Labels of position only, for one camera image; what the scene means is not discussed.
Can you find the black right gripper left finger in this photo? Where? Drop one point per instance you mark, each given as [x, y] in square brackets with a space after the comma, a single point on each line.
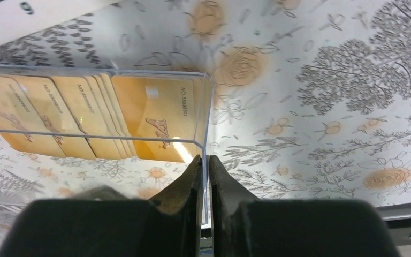
[102, 222]

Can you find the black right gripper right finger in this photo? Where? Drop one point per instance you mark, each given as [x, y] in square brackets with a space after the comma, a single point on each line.
[244, 225]

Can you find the clear box of cards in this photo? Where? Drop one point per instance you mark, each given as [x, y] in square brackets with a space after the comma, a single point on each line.
[27, 176]

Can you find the gold card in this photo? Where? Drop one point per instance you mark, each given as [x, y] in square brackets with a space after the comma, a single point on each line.
[22, 124]
[84, 100]
[161, 114]
[56, 116]

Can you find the front gold card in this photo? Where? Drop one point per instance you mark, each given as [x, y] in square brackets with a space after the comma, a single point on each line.
[161, 114]

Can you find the floral tablecloth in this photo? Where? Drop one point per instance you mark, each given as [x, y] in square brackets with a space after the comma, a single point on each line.
[312, 98]

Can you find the green white chessboard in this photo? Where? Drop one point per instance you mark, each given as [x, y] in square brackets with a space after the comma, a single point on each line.
[20, 18]

